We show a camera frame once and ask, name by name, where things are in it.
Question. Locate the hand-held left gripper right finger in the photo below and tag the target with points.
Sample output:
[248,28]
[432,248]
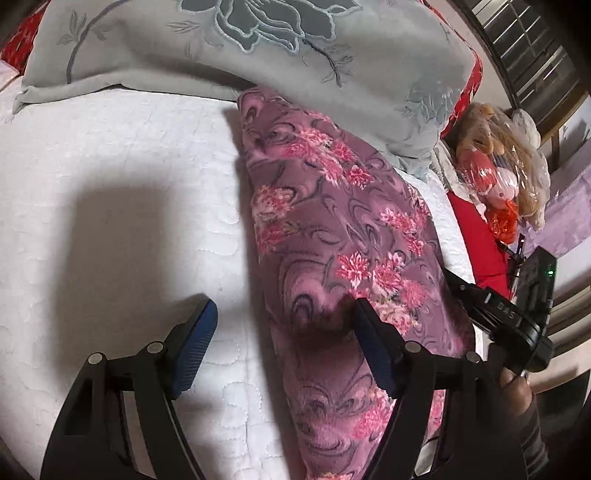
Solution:
[374,350]

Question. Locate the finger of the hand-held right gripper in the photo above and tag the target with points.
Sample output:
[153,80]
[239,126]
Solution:
[464,290]

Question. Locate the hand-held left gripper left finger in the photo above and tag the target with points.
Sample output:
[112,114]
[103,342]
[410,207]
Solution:
[198,346]

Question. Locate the purple floral pillowcase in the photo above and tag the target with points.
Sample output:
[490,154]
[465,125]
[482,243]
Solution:
[323,221]

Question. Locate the person's right hand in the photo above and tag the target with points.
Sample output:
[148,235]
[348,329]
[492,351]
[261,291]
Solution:
[519,392]

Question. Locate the plain red cloth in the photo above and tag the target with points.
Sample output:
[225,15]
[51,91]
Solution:
[480,249]

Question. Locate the white quilted bed cover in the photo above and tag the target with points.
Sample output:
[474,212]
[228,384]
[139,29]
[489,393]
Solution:
[115,277]

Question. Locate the plush toys in plastic bag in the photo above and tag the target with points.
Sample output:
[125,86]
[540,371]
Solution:
[498,175]

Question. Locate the lavender bed sheet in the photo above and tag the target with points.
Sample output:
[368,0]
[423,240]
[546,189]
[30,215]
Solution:
[568,207]

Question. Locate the window with blinds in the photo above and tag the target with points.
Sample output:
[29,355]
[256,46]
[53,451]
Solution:
[521,41]

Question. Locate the grey embroidered pillow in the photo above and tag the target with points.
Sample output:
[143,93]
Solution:
[184,60]

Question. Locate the wooden bed frame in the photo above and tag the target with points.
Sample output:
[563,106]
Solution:
[568,332]

